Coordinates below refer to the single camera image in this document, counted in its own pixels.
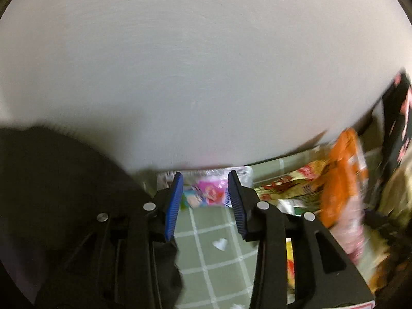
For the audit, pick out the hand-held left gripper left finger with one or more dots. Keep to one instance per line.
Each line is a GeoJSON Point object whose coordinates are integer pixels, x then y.
{"type": "Point", "coordinates": [172, 212]}

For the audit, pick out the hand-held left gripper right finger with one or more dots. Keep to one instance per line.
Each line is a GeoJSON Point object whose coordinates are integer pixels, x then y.
{"type": "Point", "coordinates": [238, 212]}

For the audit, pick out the pink snack wrapper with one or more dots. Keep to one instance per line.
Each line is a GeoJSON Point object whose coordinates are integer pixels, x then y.
{"type": "Point", "coordinates": [210, 191]}

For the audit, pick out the yellow red-print snack packet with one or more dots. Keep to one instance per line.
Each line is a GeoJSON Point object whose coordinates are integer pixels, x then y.
{"type": "Point", "coordinates": [289, 186]}

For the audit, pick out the orange snack packet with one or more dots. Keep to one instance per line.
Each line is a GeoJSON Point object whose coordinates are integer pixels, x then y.
{"type": "Point", "coordinates": [344, 180]}

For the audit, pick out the pale pink plastic wrapper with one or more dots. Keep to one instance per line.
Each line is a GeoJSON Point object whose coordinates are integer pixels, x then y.
{"type": "Point", "coordinates": [352, 244]}

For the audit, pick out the green checked bed sheet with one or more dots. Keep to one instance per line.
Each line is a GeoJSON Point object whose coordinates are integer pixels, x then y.
{"type": "Point", "coordinates": [209, 264]}

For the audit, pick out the yellow flat packet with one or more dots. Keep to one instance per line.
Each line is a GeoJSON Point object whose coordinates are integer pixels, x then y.
{"type": "Point", "coordinates": [290, 264]}

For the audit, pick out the black pink-print garment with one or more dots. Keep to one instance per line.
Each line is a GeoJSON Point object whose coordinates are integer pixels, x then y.
{"type": "Point", "coordinates": [394, 128]}

